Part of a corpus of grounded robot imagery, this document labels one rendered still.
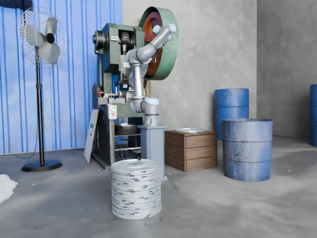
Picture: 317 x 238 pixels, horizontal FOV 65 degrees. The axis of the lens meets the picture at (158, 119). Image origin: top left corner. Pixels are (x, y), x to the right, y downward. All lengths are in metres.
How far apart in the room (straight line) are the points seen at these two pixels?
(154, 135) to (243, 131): 0.71
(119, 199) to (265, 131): 1.25
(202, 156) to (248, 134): 0.56
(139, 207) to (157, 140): 0.73
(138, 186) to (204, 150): 1.15
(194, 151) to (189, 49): 2.69
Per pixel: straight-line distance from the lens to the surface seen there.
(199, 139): 2.37
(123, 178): 1.38
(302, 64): 5.08
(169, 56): 2.69
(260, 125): 2.08
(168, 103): 4.34
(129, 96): 2.64
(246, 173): 2.13
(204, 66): 4.81
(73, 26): 4.00
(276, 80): 5.37
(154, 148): 1.99
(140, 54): 2.04
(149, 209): 1.44
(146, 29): 3.25
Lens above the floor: 0.61
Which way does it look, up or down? 3 degrees down
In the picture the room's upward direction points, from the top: 1 degrees counter-clockwise
